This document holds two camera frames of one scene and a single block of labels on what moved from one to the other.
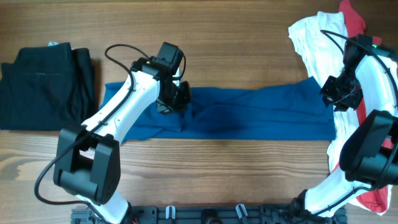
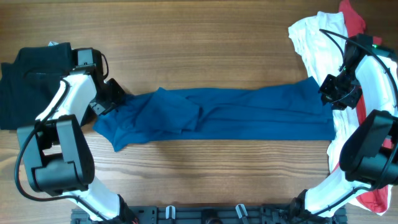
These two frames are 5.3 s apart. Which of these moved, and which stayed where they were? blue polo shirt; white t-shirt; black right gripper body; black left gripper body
Moved: black left gripper body
Stayed: blue polo shirt; black right gripper body; white t-shirt
